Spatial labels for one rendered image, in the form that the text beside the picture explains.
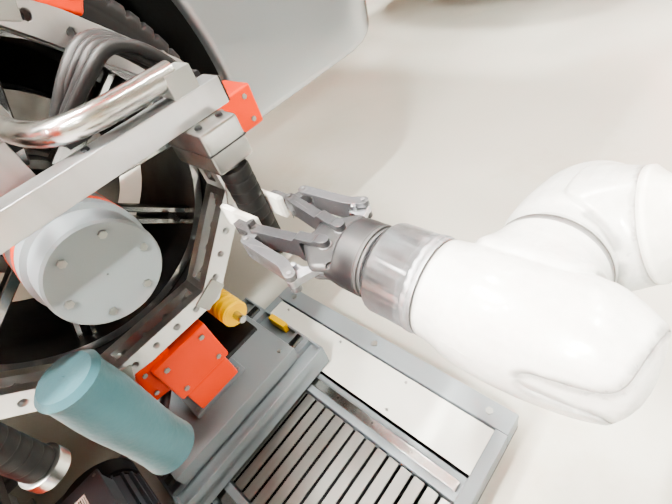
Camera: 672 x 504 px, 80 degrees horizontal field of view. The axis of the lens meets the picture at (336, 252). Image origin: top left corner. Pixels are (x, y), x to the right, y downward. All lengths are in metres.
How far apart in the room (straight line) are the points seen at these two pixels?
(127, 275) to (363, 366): 0.81
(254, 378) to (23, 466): 0.69
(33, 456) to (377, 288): 0.36
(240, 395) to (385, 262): 0.83
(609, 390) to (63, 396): 0.56
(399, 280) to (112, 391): 0.44
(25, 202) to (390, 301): 0.32
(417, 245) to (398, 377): 0.86
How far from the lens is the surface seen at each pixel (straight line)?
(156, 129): 0.45
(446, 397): 1.13
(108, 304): 0.54
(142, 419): 0.68
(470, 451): 1.09
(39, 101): 0.88
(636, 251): 0.39
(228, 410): 1.11
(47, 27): 0.62
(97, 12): 0.72
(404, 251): 0.33
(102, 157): 0.44
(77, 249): 0.50
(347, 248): 0.36
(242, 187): 0.47
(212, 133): 0.44
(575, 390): 0.30
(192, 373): 0.85
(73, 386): 0.62
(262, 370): 1.12
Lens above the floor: 1.11
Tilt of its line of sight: 43 degrees down
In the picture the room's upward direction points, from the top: 21 degrees counter-clockwise
